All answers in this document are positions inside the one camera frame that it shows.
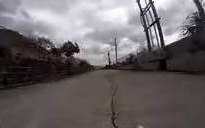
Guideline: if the short pole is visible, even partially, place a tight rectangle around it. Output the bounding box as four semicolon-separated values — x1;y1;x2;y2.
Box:
106;50;112;67

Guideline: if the tall pole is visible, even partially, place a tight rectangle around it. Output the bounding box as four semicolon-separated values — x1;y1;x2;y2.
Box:
113;37;119;65

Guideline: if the row of bushes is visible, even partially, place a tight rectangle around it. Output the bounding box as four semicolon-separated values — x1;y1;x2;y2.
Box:
28;34;95;76

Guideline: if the dark tree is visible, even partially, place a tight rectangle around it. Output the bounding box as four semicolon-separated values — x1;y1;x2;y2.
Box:
60;40;81;58

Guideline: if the grey concrete road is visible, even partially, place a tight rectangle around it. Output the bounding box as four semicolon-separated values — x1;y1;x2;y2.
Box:
0;68;205;128

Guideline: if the lattice tower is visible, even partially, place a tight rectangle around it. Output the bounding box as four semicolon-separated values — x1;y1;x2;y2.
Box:
135;0;166;53

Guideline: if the dark fence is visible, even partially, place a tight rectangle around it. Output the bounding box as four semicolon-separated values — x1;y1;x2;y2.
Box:
0;55;72;92

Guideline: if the earth bank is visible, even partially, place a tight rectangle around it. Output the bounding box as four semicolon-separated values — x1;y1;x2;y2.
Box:
0;25;44;62

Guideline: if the palm tree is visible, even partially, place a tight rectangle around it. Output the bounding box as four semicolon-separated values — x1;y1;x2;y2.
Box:
177;0;205;38

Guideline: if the concrete wall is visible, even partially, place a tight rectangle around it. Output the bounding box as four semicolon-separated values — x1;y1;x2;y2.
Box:
104;26;205;75

